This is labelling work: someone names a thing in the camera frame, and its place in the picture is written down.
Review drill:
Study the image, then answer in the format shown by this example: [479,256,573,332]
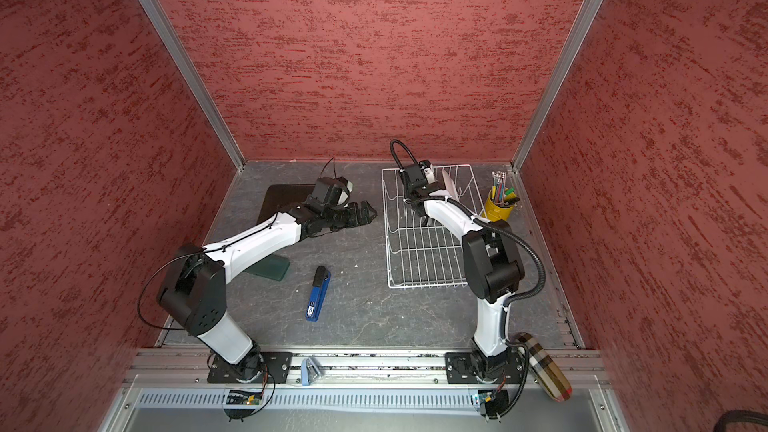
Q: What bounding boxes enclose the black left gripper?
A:
[323,201,377,230]

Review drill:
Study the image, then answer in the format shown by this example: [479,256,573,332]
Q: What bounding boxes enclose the black corrugated cable conduit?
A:
[389,139,547,313]

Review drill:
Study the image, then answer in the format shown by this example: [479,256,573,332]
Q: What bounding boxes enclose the white wire dish rack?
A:
[381,168,466,289]

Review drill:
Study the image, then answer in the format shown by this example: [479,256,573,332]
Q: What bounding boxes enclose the plaid patterned roll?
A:
[515,332,573,402]

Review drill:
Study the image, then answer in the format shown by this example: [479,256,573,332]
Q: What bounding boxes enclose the aluminium right corner post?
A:
[511,0,604,174]

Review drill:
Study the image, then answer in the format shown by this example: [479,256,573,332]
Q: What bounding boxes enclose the aluminium corner post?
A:
[511,0,604,174]
[138,0,247,173]

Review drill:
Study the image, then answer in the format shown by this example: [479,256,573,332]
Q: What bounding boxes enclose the pens in cup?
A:
[489,171,519,207]

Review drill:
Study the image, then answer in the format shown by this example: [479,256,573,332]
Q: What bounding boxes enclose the blue black stapler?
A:
[305,266,331,322]

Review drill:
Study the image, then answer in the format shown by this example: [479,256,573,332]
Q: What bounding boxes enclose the yellow pen cup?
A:
[483,187,520,221]

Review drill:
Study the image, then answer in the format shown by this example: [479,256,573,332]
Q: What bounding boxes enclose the dark square plate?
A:
[256,184,314,224]

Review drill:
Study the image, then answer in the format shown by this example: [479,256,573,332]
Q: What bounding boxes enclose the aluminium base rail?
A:
[119,347,613,415]

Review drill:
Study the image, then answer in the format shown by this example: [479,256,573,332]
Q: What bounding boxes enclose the aluminium left corner post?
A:
[138,0,247,173]

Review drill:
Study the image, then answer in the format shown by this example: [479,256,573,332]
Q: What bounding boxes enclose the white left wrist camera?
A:
[311,177,354,208]

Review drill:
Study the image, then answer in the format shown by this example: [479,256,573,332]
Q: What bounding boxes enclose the blue white clip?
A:
[300,357,325,387]

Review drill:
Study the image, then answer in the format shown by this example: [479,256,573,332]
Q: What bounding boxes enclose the black cable bottom right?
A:
[712,409,768,432]

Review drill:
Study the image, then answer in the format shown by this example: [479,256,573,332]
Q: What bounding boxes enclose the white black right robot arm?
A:
[398,161,525,383]

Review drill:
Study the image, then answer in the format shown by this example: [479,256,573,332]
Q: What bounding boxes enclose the green sponge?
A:
[244,254,290,282]

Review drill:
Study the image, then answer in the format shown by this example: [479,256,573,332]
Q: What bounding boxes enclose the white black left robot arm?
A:
[153,200,377,383]

